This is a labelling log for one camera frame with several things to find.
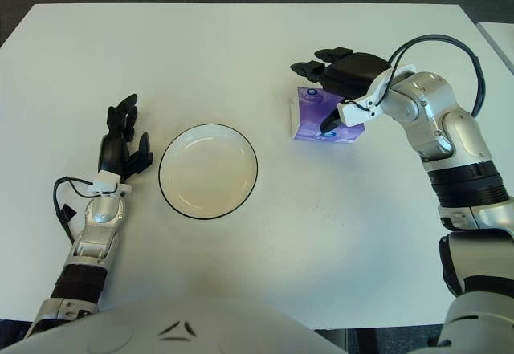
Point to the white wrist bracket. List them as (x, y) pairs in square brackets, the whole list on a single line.
[(353, 111), (107, 180)]

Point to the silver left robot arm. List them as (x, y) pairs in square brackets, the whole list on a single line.
[(92, 245)]

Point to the white plate black rim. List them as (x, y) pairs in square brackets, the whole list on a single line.
[(206, 173)]

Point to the white side table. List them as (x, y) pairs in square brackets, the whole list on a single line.
[(502, 37)]

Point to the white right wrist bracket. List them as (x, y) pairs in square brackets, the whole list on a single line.
[(353, 111)]

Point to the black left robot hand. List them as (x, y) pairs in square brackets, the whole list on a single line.
[(112, 153)]

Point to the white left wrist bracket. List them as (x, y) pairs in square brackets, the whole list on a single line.
[(107, 180)]

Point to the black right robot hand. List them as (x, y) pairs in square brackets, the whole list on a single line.
[(353, 73)]

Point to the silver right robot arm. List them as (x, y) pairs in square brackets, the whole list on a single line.
[(454, 129)]

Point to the purple tissue paper pack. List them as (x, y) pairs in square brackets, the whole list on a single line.
[(309, 117)]

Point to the grey robot torso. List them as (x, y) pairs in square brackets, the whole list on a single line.
[(140, 322)]

